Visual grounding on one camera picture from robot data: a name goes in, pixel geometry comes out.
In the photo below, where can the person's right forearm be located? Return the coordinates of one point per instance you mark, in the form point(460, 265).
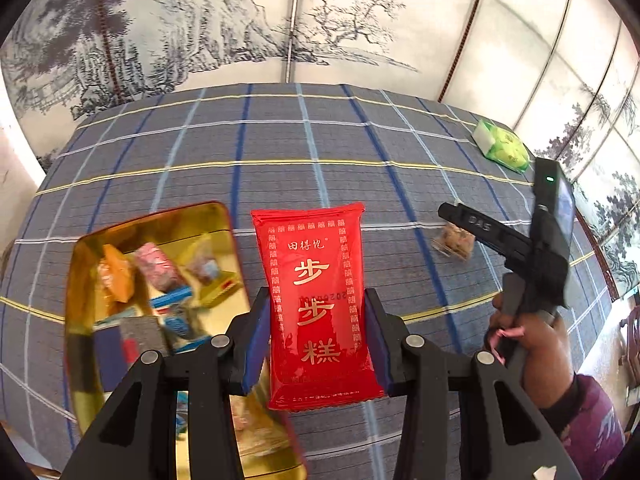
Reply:
point(590, 425)

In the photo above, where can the flat blue snack packet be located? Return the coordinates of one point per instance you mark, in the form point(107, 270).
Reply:
point(171, 297)

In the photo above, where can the clear packet with pink candy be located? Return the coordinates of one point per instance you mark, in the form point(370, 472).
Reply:
point(202, 260)

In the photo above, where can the red snack packet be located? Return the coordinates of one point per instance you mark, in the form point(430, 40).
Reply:
point(315, 300)

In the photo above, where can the green tissue pack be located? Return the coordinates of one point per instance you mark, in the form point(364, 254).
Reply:
point(502, 146)

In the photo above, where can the orange snack packet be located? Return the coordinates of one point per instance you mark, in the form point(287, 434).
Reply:
point(116, 272)

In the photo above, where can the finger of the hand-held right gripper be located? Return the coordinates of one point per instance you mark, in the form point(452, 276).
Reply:
point(480, 222)

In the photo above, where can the gold metal tin box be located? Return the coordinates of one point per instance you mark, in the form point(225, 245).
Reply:
point(85, 310)

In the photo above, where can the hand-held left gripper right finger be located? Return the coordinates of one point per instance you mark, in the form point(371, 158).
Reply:
point(380, 345)

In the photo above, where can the person's right hand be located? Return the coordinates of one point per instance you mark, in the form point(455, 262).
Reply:
point(550, 355)

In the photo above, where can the ink landscape folding screen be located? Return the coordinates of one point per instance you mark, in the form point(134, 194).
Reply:
point(200, 20)

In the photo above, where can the plaid grey tablecloth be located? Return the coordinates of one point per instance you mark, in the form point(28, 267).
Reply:
point(325, 145)

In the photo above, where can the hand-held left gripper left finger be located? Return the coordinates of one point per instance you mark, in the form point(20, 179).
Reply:
point(257, 342)

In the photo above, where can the dark wooden chair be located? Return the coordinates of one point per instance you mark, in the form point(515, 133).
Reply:
point(631, 350)

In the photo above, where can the small pinkish snack packet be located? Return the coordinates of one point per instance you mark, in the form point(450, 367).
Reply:
point(157, 266)

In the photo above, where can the square clear crisp packet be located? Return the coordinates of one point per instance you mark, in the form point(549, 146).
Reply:
point(452, 242)

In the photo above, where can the navy and teal snack packet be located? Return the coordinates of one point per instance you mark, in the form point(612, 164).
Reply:
point(107, 355)

